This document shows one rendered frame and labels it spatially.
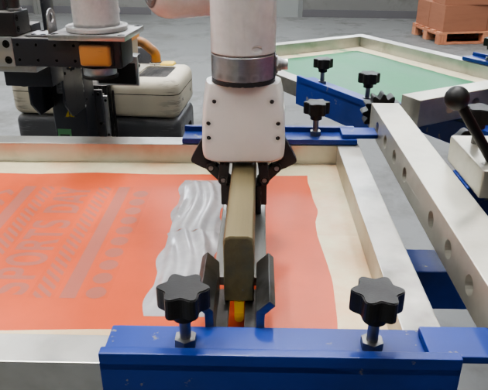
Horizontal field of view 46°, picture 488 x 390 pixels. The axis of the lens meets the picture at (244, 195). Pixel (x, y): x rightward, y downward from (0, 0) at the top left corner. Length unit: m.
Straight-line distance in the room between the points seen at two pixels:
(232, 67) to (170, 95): 1.14
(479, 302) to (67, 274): 0.45
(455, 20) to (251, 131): 7.21
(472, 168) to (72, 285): 0.49
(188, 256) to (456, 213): 0.32
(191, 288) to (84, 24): 0.83
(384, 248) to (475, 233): 0.11
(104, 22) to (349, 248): 0.71
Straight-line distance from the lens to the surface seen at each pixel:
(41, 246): 0.78
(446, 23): 7.79
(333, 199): 0.87
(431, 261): 0.82
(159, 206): 0.85
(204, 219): 0.79
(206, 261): 0.57
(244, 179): 0.67
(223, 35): 0.65
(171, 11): 0.69
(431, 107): 1.13
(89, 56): 1.22
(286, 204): 0.85
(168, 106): 1.79
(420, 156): 0.83
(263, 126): 0.68
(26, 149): 1.07
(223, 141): 0.69
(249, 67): 0.65
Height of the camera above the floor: 1.33
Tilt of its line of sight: 25 degrees down
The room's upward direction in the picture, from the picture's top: straight up
